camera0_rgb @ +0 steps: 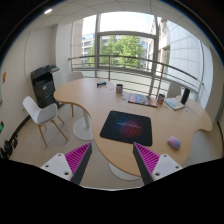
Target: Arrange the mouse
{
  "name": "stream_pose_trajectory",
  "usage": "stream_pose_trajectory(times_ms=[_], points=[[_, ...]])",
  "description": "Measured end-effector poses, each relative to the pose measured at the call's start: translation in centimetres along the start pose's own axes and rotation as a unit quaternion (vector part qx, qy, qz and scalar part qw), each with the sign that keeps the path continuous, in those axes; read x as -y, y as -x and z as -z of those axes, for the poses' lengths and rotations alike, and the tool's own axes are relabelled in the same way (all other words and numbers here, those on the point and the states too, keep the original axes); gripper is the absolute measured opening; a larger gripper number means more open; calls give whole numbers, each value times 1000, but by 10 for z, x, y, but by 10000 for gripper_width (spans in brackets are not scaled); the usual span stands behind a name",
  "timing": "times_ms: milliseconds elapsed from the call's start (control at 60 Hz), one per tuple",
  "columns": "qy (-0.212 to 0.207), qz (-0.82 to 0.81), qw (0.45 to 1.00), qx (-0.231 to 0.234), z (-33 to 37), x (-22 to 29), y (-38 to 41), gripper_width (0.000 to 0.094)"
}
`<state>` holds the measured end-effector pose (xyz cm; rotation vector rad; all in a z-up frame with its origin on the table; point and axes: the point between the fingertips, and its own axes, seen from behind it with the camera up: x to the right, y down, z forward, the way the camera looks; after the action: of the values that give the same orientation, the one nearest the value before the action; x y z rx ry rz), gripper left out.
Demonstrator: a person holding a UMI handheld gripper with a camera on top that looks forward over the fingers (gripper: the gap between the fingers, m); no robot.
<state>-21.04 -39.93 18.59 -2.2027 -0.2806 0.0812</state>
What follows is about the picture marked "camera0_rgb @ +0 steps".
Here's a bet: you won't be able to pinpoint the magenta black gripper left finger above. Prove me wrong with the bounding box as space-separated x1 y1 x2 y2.
42 143 92 185

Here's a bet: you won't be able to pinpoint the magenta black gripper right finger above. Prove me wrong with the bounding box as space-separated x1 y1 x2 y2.
133 143 182 185

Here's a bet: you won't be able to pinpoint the pink purple computer mouse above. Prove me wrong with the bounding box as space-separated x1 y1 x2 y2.
167 136 181 150

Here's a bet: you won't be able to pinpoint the black galaxy mouse pad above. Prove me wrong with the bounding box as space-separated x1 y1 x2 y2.
100 111 153 146

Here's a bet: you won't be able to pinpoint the white chair wooden legs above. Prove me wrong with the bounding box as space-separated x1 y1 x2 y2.
23 96 67 144

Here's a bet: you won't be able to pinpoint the white blue book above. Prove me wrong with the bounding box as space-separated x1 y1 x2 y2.
164 98 185 110

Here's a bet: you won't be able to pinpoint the red patterned cup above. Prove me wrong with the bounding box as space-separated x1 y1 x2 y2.
157 94 165 104

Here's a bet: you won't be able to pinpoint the colourful magazine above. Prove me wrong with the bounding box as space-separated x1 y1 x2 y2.
128 93 157 107

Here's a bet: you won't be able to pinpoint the black speaker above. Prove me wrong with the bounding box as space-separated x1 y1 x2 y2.
181 88 190 105

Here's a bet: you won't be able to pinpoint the white chair at right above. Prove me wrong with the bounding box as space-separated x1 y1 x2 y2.
167 83 181 98

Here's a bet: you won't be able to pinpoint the small dark blue box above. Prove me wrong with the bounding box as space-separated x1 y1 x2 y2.
97 81 107 88

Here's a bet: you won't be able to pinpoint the dark mug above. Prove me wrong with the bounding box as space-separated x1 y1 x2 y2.
116 84 123 94

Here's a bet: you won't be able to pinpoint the black office printer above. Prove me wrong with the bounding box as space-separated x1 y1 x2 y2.
31 65 59 108

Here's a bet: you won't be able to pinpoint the white chair behind table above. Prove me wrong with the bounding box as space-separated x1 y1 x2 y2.
67 71 83 82

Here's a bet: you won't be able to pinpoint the metal railing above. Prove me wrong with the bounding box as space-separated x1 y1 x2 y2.
68 55 201 97

